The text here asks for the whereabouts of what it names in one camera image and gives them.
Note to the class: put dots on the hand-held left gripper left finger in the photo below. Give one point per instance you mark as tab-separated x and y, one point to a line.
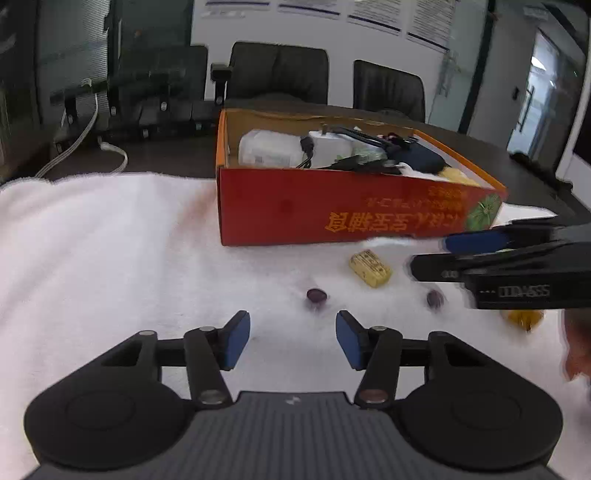
235	341

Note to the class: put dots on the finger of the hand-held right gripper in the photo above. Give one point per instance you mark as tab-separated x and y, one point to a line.
475	241
443	267

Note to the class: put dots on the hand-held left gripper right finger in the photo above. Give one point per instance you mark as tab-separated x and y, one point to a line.
348	341

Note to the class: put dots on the dark purple candy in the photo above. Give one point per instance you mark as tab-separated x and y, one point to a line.
435	300
316	296

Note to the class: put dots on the yellow snack packet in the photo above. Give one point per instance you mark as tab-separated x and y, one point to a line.
369	268

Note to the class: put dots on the orange cardboard box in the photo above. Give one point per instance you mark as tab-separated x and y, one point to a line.
300	207

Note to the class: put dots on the white power adapter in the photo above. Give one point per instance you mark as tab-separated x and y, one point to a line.
330	147

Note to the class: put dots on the dark wooden desktop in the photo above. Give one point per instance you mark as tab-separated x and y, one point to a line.
161	157

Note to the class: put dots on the person's right hand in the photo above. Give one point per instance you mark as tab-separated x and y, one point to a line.
579	346

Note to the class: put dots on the yellow wrapped candy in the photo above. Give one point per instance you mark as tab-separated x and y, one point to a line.
521	319

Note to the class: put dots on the dark blue pouch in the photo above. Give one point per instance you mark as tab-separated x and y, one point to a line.
418	159

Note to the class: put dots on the white towel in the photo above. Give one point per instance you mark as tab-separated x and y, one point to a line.
115	254

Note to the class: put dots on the black office chair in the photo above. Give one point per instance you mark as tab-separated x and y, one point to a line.
388	90
161	69
277	69

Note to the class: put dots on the white tissue packet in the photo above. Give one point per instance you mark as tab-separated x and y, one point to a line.
268	150

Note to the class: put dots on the white wall poster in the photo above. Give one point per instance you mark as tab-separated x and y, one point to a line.
309	4
374	11
427	23

